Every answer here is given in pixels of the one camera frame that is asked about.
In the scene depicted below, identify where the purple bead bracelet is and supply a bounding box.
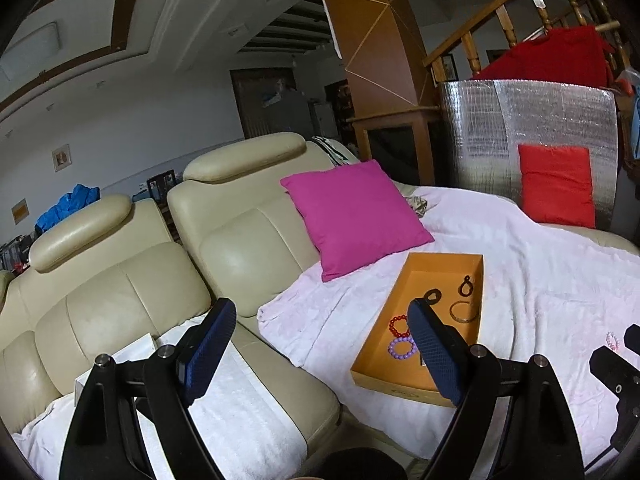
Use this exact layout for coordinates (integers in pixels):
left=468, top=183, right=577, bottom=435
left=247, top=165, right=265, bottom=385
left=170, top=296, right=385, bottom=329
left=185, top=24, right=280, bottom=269
left=386, top=335, right=419, bottom=361

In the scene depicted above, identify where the red bead bracelet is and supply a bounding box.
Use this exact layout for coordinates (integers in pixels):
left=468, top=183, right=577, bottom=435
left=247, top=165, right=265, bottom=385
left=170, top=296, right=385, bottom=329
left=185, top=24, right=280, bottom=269
left=387, top=313, right=412, bottom=340

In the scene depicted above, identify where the orange cardboard tray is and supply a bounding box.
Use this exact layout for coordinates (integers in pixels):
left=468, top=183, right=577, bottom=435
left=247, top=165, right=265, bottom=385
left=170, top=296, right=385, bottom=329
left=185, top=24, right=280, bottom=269
left=350, top=252, right=484, bottom=406

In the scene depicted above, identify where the white towel on sofa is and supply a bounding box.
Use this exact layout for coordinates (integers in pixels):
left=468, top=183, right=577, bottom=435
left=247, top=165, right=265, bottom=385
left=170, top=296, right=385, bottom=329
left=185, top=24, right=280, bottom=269
left=2, top=315, right=307, bottom=479

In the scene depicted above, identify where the pink white bedspread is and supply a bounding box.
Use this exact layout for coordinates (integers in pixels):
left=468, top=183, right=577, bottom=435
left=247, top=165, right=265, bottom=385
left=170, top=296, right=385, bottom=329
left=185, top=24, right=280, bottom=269
left=257, top=188, right=639, bottom=460

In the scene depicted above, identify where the beige leather sofa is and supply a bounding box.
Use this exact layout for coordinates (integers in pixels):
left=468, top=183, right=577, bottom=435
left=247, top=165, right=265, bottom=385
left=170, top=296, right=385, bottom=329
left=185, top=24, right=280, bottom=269
left=0, top=131, right=640, bottom=480

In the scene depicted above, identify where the patterned small pouch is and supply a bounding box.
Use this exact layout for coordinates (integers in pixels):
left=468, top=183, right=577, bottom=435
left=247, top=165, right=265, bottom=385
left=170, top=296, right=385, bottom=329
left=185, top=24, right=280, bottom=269
left=406, top=196, right=434, bottom=219

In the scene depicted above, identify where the magenta cushion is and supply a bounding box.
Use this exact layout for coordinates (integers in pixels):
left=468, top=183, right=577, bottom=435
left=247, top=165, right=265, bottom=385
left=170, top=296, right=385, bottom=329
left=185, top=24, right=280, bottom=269
left=280, top=160, right=434, bottom=283

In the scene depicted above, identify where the blue clothes pile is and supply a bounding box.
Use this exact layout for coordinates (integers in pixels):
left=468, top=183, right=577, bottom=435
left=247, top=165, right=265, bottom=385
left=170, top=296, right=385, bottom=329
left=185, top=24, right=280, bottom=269
left=35, top=183, right=100, bottom=235

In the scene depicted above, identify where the red cushion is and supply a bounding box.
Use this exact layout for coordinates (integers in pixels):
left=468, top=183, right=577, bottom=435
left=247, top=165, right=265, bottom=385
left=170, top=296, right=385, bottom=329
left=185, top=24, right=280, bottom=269
left=518, top=144, right=596, bottom=229

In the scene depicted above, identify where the silver foil insulation panel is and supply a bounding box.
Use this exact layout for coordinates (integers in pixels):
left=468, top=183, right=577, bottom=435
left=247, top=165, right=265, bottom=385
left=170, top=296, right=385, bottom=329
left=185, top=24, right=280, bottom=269
left=439, top=80, right=618, bottom=230

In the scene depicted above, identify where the red blanket on railing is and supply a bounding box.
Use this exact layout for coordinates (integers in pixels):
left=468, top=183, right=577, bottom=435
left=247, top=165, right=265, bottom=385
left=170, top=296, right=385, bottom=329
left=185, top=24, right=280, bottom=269
left=473, top=25, right=614, bottom=88

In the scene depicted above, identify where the wooden cabinet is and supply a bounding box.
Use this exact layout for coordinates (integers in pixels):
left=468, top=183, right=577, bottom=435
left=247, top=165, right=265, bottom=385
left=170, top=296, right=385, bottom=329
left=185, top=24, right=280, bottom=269
left=323, top=0, right=437, bottom=185

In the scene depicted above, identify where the wooden stair railing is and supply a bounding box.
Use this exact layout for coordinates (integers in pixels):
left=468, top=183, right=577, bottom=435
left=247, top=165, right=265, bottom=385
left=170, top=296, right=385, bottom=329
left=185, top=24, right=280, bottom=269
left=422, top=0, right=634, bottom=82

